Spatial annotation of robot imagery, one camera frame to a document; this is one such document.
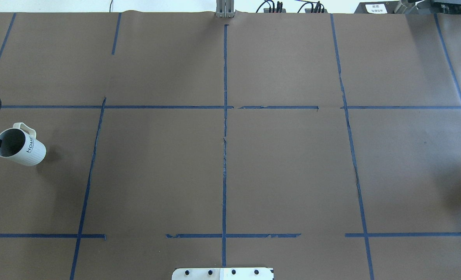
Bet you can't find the aluminium frame post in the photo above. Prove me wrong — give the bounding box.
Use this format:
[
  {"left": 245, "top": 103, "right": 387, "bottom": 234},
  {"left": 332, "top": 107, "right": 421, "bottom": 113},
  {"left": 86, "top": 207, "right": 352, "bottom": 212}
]
[{"left": 216, "top": 0, "right": 235, "bottom": 18}]

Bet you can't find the white ribbed mug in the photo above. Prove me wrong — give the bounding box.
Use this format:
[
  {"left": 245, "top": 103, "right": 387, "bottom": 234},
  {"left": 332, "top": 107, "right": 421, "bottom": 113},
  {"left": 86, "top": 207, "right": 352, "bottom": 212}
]
[{"left": 0, "top": 122, "right": 47, "bottom": 166}]

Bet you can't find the white camera pole with base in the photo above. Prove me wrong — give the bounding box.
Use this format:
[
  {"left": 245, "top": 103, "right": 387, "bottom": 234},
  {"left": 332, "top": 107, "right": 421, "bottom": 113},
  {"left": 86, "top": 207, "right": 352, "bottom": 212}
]
[{"left": 171, "top": 267, "right": 275, "bottom": 280}]

